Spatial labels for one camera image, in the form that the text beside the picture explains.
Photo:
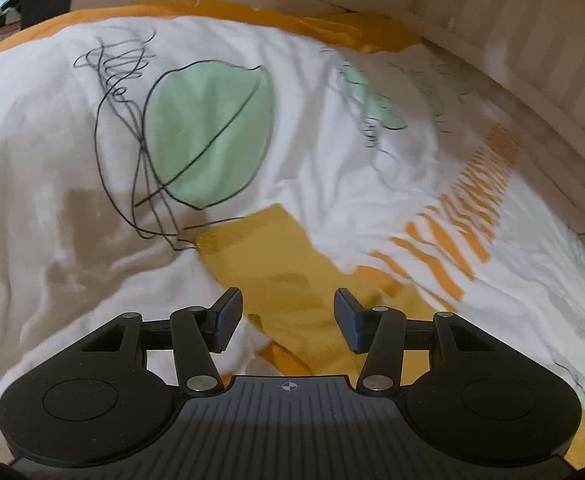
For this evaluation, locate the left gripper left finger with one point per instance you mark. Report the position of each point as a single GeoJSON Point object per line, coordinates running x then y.
{"type": "Point", "coordinates": [196, 333]}

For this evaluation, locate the mustard yellow knit sweater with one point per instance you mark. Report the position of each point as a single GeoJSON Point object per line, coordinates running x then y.
{"type": "Point", "coordinates": [525, 284]}

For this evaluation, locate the orange bed sheet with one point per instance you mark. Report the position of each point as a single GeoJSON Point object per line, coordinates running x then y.
{"type": "Point", "coordinates": [363, 32]}

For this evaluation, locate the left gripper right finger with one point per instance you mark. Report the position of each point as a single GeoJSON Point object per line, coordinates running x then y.
{"type": "Point", "coordinates": [377, 332]}

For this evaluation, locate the white leaf-print duvet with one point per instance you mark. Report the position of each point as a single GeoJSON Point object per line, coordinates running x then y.
{"type": "Point", "coordinates": [121, 141]}

